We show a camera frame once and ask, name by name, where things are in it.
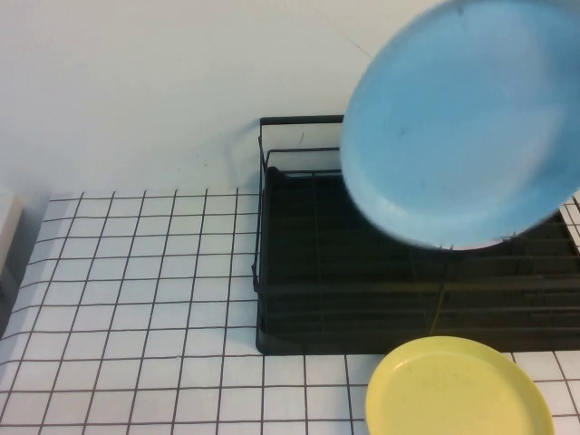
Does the yellow round plate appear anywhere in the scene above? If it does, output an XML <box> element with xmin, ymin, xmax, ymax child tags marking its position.
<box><xmin>365</xmin><ymin>335</ymin><xmax>556</xmax><ymax>435</ymax></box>

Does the white black-grid tablecloth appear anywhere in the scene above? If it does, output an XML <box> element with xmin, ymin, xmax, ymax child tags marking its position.
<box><xmin>0</xmin><ymin>188</ymin><xmax>580</xmax><ymax>435</ymax></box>

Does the blue round plate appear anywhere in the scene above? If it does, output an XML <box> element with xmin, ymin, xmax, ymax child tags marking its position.
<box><xmin>339</xmin><ymin>0</ymin><xmax>580</xmax><ymax>251</ymax></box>

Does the black wire dish rack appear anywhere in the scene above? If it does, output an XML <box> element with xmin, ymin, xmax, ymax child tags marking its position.
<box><xmin>251</xmin><ymin>115</ymin><xmax>580</xmax><ymax>354</ymax></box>

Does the pink round plate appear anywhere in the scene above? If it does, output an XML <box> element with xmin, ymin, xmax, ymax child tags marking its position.
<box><xmin>432</xmin><ymin>240</ymin><xmax>505</xmax><ymax>252</ymax></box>

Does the black drip tray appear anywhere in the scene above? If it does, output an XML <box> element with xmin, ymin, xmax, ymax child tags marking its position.
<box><xmin>256</xmin><ymin>166</ymin><xmax>580</xmax><ymax>355</ymax></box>

